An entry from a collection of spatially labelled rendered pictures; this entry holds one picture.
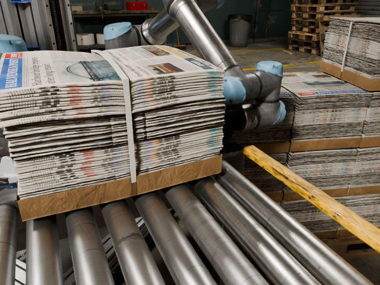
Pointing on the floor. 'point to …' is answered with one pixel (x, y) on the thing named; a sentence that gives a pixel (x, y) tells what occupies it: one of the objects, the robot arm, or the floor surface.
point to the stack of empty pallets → (312, 43)
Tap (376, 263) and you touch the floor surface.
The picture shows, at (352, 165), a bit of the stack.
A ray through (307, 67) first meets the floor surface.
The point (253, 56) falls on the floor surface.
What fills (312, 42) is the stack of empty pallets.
